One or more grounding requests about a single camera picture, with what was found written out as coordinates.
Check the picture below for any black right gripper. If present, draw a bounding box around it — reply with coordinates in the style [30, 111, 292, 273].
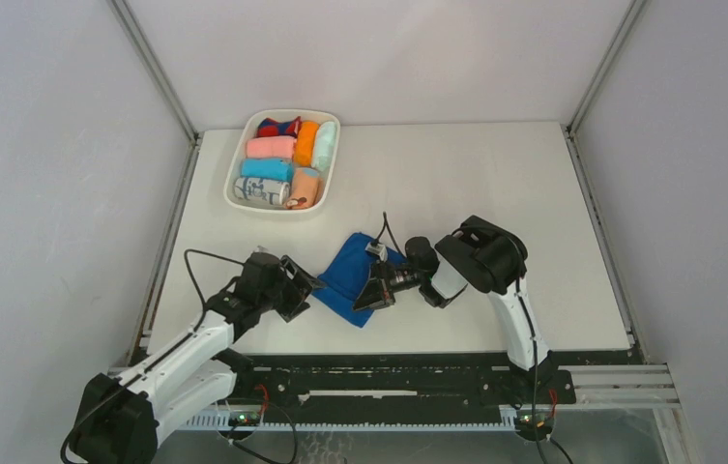
[353, 257, 425, 310]

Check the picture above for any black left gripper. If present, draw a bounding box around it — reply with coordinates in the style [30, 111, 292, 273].
[257, 255, 325, 322]

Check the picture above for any blue microfiber towel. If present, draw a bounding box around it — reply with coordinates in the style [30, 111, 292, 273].
[312, 232, 376, 328]

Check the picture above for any orange towel with blue dots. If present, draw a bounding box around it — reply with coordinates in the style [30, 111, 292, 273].
[284, 167, 321, 210]

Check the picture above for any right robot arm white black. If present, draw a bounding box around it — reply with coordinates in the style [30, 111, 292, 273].
[352, 215, 558, 402]

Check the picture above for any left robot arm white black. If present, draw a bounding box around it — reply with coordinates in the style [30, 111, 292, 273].
[59, 247, 325, 463]

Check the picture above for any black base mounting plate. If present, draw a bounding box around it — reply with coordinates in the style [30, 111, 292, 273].
[225, 352, 577, 423]

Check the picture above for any white printed rolled towel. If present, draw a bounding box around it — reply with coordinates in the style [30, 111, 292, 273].
[233, 176, 290, 207]

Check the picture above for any light blue rolled towel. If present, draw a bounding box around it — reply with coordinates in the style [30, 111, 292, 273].
[240, 158, 295, 183]

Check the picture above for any orange rolled towel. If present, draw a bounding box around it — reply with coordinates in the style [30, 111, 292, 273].
[292, 120, 320, 167]

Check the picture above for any pink rolled towel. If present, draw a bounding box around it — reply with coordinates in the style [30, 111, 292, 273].
[245, 135, 297, 160]

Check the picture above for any mint green rolled towel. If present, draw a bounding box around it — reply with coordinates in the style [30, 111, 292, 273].
[311, 121, 337, 171]

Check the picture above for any red and blue rolled towel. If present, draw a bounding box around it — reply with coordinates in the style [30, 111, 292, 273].
[256, 116, 302, 138]

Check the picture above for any white plastic tray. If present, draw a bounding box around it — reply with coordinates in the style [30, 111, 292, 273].
[222, 109, 340, 218]

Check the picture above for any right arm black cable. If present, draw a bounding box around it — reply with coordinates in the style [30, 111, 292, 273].
[372, 211, 540, 464]

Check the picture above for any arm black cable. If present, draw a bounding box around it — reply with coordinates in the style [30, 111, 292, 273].
[372, 211, 540, 464]
[59, 247, 247, 464]

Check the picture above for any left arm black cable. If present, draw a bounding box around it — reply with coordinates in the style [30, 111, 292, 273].
[59, 247, 247, 464]

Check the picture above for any left circuit board with wires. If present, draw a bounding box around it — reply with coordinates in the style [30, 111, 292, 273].
[215, 384, 296, 464]

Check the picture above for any circuit board with wires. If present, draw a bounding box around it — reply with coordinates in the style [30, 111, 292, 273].
[215, 384, 296, 464]
[514, 389, 574, 464]

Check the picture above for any white slotted cable duct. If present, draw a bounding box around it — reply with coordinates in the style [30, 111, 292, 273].
[178, 409, 517, 432]

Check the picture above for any left aluminium frame post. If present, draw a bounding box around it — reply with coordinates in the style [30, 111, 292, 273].
[108, 0, 202, 147]

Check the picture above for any aluminium frame post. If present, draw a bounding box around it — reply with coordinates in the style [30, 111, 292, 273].
[108, 0, 202, 147]
[565, 0, 650, 137]

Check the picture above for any right circuit board with wires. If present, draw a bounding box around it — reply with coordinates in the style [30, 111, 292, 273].
[514, 389, 574, 464]

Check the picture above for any right aluminium frame post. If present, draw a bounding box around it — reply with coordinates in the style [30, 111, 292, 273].
[565, 0, 650, 137]

